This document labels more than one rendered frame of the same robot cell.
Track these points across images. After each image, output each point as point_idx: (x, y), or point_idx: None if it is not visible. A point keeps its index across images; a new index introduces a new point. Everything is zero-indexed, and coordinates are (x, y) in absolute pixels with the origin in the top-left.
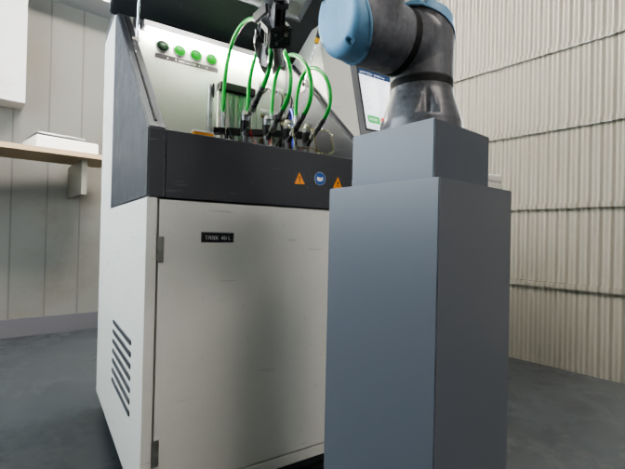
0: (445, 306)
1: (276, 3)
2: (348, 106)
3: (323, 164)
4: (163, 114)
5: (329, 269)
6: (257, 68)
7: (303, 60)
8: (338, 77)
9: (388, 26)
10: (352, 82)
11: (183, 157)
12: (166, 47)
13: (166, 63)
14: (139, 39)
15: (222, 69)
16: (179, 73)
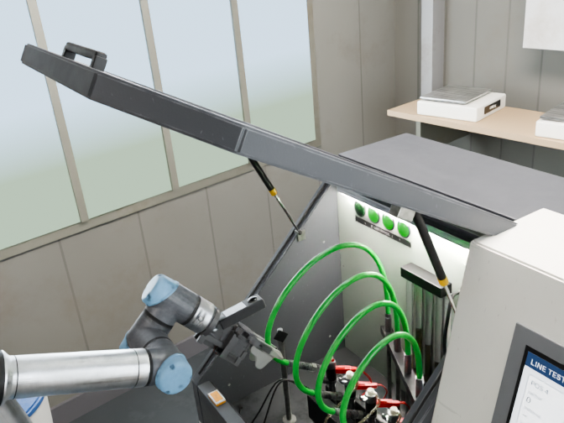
0: None
1: (194, 336)
2: (472, 418)
3: None
4: (365, 283)
5: None
6: (461, 250)
7: (331, 346)
8: (472, 357)
9: None
10: (501, 377)
11: (206, 409)
12: (361, 213)
13: (363, 228)
14: (344, 201)
15: (416, 244)
16: (375, 242)
